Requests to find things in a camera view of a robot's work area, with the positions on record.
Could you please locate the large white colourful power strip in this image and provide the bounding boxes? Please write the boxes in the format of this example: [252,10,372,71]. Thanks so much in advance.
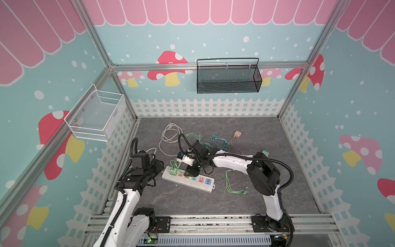
[162,166,216,193]

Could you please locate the green charging cables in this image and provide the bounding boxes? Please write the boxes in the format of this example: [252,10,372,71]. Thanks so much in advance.
[169,132,251,196]

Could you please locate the pink plug adapter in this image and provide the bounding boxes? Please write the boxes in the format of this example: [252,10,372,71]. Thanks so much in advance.
[229,130,243,154]

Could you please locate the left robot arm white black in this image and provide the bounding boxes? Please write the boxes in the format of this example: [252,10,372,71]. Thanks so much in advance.
[94,137,164,247]

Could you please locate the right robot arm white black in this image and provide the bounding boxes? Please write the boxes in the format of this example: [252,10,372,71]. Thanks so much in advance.
[178,133,295,247]

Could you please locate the white coiled power cord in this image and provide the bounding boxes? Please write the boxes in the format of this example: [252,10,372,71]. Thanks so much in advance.
[144,122,184,156]

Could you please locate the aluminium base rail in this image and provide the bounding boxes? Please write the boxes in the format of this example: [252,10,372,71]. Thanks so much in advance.
[83,212,343,237]

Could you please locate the grey slotted cable duct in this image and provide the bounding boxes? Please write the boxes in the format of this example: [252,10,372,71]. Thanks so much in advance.
[137,235,272,247]

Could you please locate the white wire mesh basket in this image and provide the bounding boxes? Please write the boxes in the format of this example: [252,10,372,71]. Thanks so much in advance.
[64,84,126,142]

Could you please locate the black wire mesh basket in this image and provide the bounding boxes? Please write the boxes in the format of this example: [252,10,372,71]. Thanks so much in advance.
[196,58,263,94]

